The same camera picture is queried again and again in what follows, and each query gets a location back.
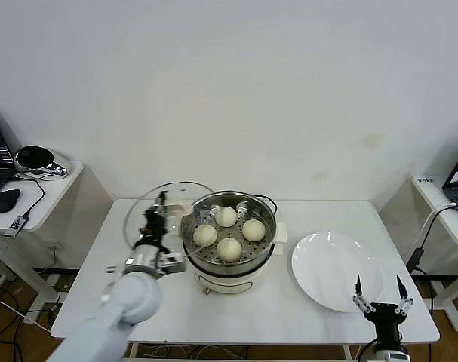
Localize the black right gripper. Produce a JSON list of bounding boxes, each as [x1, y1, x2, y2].
[[351, 274, 415, 342]]

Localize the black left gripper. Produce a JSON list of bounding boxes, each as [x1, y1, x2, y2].
[[140, 190, 169, 246]]

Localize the round glass pot lid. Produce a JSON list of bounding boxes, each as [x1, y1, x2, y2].
[[123, 180, 217, 261]]

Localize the white steamed baozi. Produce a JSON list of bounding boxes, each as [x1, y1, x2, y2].
[[214, 206, 238, 229], [192, 224, 218, 247], [216, 237, 243, 264], [241, 219, 266, 242]]

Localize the perforated steel steamer basket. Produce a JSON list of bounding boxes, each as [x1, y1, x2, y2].
[[180, 191, 278, 267]]

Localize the black power adapter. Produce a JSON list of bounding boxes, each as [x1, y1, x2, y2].
[[404, 247, 426, 272]]

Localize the large white round plate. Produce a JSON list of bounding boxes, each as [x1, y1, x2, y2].
[[291, 232, 384, 313]]

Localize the white side desk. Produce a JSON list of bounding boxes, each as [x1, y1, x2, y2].
[[377, 175, 458, 333], [0, 161, 115, 316]]

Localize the white electric cooker pot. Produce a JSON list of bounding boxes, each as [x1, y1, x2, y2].
[[169, 220, 289, 296]]

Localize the small grey USB hub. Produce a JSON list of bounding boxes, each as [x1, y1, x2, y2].
[[2, 215, 29, 238]]

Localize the black computer mouse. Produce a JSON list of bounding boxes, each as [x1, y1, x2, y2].
[[0, 189, 21, 215]]

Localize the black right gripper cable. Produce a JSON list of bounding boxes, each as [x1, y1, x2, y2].
[[358, 337, 379, 362]]

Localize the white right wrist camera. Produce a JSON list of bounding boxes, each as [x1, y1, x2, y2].
[[375, 341, 410, 362]]

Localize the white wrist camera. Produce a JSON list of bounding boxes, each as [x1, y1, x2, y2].
[[375, 341, 410, 362], [158, 252, 187, 275]]

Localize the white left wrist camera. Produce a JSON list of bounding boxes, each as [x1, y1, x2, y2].
[[158, 252, 187, 275]]

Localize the white charger cable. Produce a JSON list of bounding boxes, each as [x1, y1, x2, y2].
[[417, 202, 458, 250]]

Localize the black USB hub cable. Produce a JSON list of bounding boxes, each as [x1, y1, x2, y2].
[[8, 175, 45, 220]]

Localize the white floor cable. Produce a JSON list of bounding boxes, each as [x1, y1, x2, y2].
[[0, 293, 52, 335]]

